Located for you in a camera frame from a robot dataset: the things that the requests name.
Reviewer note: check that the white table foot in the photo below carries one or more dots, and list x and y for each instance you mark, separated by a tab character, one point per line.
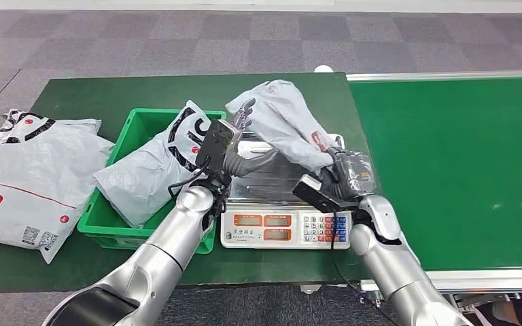
310	289

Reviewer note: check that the small grey parcel black print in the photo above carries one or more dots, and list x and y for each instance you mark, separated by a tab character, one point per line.
139	180

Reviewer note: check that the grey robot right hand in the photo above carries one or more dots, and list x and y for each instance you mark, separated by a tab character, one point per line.
353	173

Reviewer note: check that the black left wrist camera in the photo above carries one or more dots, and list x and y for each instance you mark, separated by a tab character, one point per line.
216	144

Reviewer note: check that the large grey bag red print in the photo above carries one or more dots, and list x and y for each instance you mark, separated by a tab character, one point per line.
27	180

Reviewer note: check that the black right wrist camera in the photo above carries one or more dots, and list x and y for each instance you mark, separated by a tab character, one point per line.
317	193

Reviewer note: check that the flat grey bag black print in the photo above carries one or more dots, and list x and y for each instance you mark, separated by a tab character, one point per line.
63	128

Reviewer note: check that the grey parcel small red print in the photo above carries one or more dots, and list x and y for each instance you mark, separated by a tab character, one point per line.
283	117

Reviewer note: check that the dark green table board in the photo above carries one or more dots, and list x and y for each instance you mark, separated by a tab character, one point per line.
108	92

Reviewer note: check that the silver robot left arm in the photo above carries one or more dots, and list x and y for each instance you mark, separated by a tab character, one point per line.
162	252

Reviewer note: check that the white round knob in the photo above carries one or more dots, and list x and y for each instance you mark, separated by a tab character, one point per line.
322	70

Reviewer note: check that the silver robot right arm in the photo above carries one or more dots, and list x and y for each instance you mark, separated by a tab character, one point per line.
391	256

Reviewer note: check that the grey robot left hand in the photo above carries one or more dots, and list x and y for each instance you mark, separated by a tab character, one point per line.
243	166

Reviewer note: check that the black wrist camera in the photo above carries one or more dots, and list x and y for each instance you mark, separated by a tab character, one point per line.
317	193
216	144

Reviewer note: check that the electronic scale with steel tray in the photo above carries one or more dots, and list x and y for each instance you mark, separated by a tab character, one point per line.
279	222

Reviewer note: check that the green plastic crate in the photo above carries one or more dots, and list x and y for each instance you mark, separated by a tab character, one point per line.
103	220

